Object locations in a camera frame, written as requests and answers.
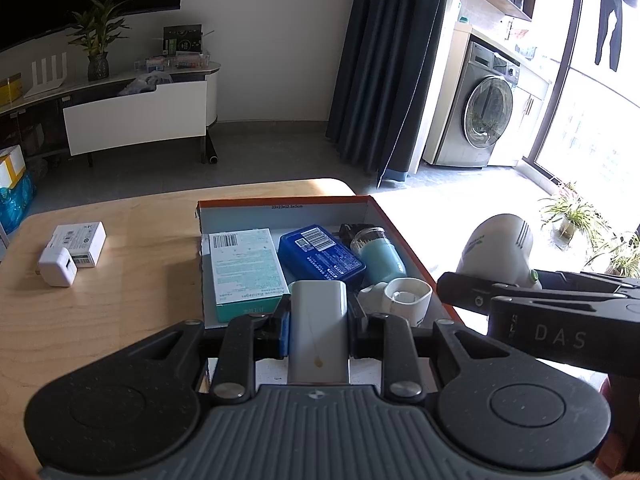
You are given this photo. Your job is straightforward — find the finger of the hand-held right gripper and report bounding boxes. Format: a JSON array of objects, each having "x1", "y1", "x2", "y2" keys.
[
  {"x1": 437, "y1": 271, "x2": 540, "y2": 318},
  {"x1": 542, "y1": 271, "x2": 640, "y2": 301}
]

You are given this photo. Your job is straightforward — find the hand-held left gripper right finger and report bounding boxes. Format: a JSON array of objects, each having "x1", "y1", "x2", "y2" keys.
[{"x1": 347, "y1": 292, "x2": 501, "y2": 403}]

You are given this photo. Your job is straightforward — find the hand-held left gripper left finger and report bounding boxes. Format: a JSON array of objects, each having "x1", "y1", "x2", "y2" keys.
[{"x1": 125, "y1": 294, "x2": 293, "y2": 403}]

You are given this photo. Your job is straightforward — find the large white charger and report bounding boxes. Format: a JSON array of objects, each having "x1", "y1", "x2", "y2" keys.
[{"x1": 289, "y1": 280, "x2": 349, "y2": 385}]

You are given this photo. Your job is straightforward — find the white plug-in device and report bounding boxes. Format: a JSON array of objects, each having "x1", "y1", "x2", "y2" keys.
[
  {"x1": 357, "y1": 277, "x2": 432, "y2": 327},
  {"x1": 456, "y1": 213, "x2": 543, "y2": 291}
]

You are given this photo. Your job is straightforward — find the teal bandage box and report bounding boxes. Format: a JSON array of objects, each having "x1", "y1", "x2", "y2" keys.
[{"x1": 207, "y1": 228, "x2": 292, "y2": 323}]

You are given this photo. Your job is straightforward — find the light blue toothpick holder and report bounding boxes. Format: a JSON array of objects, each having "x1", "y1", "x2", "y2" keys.
[{"x1": 350, "y1": 226, "x2": 407, "y2": 286}]

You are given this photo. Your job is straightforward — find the blue plastic box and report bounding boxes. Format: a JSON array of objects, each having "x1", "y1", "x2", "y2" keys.
[{"x1": 278, "y1": 223, "x2": 367, "y2": 291}]

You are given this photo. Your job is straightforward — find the orange-rimmed cardboard box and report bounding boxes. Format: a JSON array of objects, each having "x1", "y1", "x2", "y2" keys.
[{"x1": 195, "y1": 195, "x2": 463, "y2": 391}]

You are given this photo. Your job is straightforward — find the potted spider plant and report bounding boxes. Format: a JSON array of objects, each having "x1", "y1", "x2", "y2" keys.
[
  {"x1": 539, "y1": 182, "x2": 608, "y2": 248},
  {"x1": 585, "y1": 232, "x2": 640, "y2": 278}
]

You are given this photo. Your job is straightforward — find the white base cabinet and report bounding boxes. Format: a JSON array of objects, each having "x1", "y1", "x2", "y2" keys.
[{"x1": 502, "y1": 67, "x2": 551, "y2": 167}]

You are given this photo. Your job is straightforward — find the silver washing machine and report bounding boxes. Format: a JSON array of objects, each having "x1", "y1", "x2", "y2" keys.
[{"x1": 424, "y1": 41, "x2": 522, "y2": 168}]

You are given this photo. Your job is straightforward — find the white labelled carton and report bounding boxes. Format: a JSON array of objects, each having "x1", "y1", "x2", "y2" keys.
[{"x1": 51, "y1": 221, "x2": 107, "y2": 267}]

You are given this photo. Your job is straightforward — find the dark blue curtain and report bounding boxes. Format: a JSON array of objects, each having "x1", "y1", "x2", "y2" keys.
[{"x1": 326, "y1": 0, "x2": 453, "y2": 188}]

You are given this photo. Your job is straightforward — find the small white usb adapter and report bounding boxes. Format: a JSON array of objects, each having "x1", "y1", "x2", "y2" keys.
[{"x1": 38, "y1": 246, "x2": 78, "y2": 288}]

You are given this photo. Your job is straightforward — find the white curved television stand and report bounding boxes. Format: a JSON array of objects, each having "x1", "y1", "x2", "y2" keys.
[{"x1": 0, "y1": 60, "x2": 221, "y2": 166}]

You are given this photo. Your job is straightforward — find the hanging dark clothes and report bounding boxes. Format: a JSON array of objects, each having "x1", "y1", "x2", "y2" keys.
[{"x1": 594, "y1": 0, "x2": 623, "y2": 72}]

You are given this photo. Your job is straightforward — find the grey blue cloth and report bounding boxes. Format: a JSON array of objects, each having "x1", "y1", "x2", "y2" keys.
[{"x1": 118, "y1": 72, "x2": 173, "y2": 96}]

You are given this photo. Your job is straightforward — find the clear organizer with small items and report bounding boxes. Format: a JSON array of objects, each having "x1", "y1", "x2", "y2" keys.
[{"x1": 134, "y1": 52, "x2": 211, "y2": 72}]

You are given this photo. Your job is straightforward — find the blue plastic bag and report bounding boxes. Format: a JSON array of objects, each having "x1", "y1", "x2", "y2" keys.
[{"x1": 0, "y1": 170, "x2": 37, "y2": 236}]

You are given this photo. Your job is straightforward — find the black printed box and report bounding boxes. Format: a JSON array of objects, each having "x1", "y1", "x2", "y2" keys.
[{"x1": 163, "y1": 24, "x2": 203, "y2": 56}]

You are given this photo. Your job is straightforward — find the white and yellow box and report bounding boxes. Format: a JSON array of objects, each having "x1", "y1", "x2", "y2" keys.
[{"x1": 0, "y1": 145, "x2": 26, "y2": 191}]

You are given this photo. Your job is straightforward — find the white router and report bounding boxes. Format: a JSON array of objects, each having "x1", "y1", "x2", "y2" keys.
[{"x1": 24, "y1": 51, "x2": 68, "y2": 99}]

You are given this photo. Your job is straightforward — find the bamboo plant in dark vase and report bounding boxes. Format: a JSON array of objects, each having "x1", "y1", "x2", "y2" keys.
[{"x1": 67, "y1": 0, "x2": 132, "y2": 82}]

